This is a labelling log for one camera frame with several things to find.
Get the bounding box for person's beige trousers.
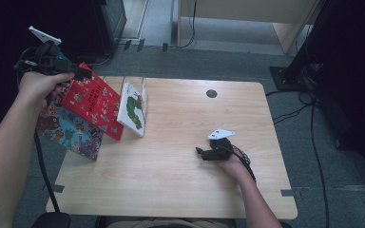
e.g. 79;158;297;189
106;217;237;228

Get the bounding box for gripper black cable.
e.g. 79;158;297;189
231;144;257;183
13;47;61;213

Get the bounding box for black hanging cable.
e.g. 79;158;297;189
165;0;199;50

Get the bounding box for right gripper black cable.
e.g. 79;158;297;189
231;144;257;183

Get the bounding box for long black floor cable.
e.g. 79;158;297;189
308;94;331;228

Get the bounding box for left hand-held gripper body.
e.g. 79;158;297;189
13;26;77;75

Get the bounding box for black stand base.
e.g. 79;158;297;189
269;61;322;93

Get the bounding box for black cable by tower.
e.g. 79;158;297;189
79;47;117;67

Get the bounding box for red picture book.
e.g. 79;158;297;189
61;62;125;142

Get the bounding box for clear acrylic book rack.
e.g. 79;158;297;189
103;75;149;127

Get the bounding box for person's right hand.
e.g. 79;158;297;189
218;155;251;181

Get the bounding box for black chair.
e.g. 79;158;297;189
31;212;72;228

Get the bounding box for person's left hand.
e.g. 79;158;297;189
18;71;75;107

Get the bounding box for grey tape piece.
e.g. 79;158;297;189
279;188;296;198
42;183;66;194

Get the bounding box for black computer tower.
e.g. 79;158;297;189
89;0;127;58

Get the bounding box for dark curtain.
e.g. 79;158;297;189
0;0;108;153
293;0;365;175

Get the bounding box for white caterpillar picture book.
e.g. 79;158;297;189
116;82;146;138

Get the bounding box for light wooden cabinet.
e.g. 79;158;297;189
176;0;322;55

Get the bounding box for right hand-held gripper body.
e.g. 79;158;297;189
202;127;236;162

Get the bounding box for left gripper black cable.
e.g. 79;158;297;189
13;47;61;213

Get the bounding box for light blue animals picture book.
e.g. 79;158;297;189
35;80;104;162

